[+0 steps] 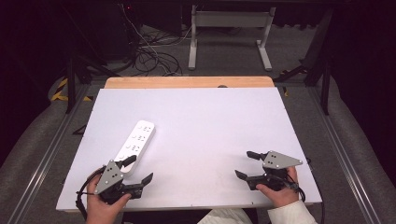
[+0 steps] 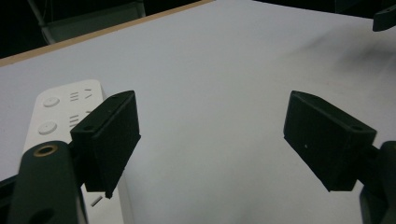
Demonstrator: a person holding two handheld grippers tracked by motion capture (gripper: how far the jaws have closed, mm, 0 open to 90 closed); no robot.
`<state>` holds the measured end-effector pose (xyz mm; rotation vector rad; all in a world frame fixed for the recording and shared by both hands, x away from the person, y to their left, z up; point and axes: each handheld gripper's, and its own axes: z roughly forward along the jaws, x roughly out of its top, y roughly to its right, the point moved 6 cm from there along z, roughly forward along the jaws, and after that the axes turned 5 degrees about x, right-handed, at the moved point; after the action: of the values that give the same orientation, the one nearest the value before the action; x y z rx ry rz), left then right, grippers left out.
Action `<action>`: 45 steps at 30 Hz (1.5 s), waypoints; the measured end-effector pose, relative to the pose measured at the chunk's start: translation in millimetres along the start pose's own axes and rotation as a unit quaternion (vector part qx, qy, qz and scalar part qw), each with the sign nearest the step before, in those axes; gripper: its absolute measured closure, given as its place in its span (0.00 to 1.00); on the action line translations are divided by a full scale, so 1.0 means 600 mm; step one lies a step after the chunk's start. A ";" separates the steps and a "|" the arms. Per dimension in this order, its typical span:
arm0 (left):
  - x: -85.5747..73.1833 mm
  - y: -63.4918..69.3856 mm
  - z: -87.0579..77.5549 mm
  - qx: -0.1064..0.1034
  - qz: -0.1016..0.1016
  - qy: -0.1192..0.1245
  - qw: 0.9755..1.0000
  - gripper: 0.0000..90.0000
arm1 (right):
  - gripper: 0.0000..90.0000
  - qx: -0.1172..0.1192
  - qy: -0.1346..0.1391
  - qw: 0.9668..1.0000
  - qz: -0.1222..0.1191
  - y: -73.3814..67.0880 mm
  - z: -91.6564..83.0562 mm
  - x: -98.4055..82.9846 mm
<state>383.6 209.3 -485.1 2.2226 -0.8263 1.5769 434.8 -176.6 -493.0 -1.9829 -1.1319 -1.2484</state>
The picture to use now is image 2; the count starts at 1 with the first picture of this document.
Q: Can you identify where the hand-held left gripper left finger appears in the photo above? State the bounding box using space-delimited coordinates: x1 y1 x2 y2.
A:
69 90 142 200

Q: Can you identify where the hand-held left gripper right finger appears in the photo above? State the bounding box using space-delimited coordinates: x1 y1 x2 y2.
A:
282 90 378 193

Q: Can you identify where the white power strip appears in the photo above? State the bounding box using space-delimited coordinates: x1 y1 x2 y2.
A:
22 78 135 224

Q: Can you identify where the grey metal stand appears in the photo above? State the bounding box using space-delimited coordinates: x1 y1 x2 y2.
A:
26 0 148 45

